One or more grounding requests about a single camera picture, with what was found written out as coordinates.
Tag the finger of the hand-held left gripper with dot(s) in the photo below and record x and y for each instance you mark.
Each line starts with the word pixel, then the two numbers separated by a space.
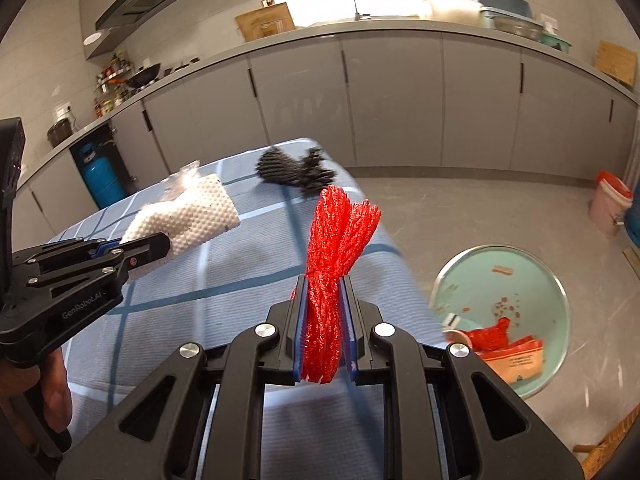
pixel 107 247
pixel 145 252

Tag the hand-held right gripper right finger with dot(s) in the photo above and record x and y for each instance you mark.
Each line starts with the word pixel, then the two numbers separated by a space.
pixel 350 330

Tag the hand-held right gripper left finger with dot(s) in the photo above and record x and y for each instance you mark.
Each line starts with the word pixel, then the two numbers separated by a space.
pixel 300 325

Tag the white foam net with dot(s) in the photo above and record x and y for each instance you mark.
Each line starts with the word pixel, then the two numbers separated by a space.
pixel 200 210

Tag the large green basin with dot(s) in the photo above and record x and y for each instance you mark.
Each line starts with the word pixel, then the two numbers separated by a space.
pixel 480 280

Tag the orange paper packet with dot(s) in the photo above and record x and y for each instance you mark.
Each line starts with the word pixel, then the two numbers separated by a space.
pixel 515 360

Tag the person's left hand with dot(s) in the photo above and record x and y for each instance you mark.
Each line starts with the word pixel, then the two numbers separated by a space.
pixel 54 390

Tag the blue gas cylinder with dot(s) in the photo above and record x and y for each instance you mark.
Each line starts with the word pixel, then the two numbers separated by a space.
pixel 102 182

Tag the blue checkered tablecloth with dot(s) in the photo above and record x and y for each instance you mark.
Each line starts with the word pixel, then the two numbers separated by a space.
pixel 165 320

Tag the clear plastic wrapper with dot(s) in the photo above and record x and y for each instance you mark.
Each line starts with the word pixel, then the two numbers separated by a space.
pixel 182 180

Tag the dark cooking pot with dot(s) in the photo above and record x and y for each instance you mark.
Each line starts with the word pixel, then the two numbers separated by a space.
pixel 60 132

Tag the spice rack with bottles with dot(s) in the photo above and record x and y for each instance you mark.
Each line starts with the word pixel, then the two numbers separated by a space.
pixel 107 90

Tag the black mesh net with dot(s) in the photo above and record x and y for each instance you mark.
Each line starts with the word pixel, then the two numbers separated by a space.
pixel 285 167

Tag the black wok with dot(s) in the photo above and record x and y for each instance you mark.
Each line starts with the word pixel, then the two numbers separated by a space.
pixel 142 76

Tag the gas stove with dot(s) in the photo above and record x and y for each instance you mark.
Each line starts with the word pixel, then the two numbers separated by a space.
pixel 180 65

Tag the grey kitchen cabinets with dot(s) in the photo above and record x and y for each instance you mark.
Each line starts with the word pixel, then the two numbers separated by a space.
pixel 395 100

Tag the grey range hood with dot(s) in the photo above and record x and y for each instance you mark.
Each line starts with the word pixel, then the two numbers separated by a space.
pixel 145 0

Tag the wooden cutting board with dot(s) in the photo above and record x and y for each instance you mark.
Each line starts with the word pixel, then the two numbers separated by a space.
pixel 265 22

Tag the pink bucket with red bag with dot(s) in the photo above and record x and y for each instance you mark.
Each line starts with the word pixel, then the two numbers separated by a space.
pixel 607 205

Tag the blue barrel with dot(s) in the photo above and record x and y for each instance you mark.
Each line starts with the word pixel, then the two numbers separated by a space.
pixel 634 227

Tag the white plastic basin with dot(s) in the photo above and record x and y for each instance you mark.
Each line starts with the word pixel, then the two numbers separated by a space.
pixel 450 10

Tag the steel basin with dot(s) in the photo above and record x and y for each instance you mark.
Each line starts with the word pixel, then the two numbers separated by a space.
pixel 515 27

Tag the small green tub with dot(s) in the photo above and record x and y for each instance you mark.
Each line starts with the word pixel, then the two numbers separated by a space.
pixel 556 42

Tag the blue plastic crate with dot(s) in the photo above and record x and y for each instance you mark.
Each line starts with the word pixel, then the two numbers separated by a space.
pixel 500 2

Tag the square wooden board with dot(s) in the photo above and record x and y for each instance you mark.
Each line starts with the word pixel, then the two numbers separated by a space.
pixel 615 62

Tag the white wall outlet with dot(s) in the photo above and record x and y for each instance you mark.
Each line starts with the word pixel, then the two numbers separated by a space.
pixel 65 107

